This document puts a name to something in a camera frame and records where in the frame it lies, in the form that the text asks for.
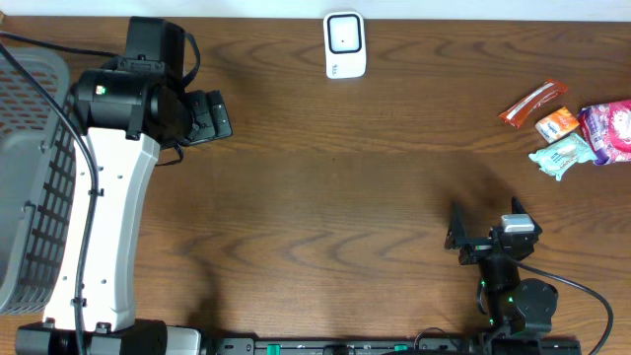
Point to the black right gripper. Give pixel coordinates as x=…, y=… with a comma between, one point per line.
x=484, y=248

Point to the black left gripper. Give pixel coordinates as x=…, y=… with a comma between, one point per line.
x=209, y=116

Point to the teal snack packet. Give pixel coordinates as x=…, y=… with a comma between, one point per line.
x=557, y=158

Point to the orange small snack packet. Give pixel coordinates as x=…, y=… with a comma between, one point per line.
x=557, y=125

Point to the orange brown snack bar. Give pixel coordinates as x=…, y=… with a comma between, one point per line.
x=517, y=114

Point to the purple red snack pack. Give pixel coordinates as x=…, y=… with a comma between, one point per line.
x=606, y=128

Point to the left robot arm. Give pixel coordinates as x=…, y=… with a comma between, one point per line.
x=128, y=118

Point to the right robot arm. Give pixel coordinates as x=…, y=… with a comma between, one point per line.
x=520, y=310

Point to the white barcode scanner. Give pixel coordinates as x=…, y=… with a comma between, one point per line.
x=344, y=45

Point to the grey plastic mesh basket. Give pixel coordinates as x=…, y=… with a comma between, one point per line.
x=37, y=183

